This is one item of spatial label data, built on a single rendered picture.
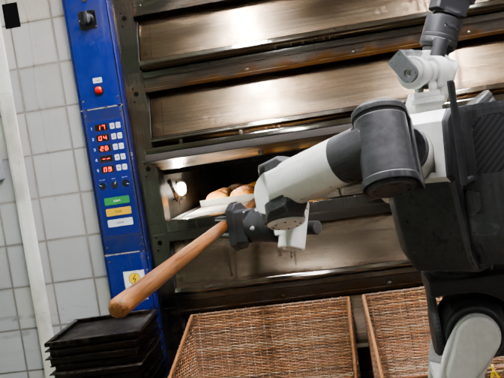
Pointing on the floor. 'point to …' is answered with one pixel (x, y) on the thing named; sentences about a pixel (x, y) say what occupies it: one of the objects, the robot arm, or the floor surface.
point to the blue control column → (88, 70)
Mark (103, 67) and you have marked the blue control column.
